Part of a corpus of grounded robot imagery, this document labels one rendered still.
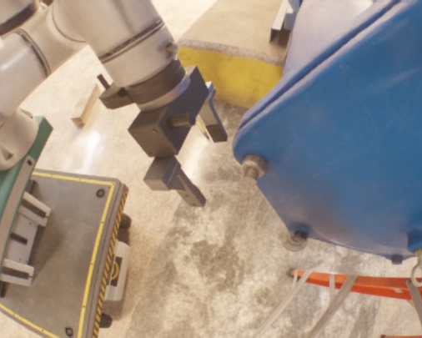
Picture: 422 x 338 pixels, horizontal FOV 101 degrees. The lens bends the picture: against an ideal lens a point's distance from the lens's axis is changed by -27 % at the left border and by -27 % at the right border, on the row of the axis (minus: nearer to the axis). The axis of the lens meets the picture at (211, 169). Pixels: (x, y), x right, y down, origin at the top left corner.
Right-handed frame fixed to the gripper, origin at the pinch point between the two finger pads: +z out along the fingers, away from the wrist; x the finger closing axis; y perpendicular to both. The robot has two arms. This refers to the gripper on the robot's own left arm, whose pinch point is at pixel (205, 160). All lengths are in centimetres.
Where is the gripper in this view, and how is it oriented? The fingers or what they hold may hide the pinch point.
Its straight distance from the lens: 37.9
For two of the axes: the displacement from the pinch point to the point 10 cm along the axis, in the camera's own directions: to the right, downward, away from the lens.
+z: 3.9, 6.3, 6.7
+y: 8.8, -0.3, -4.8
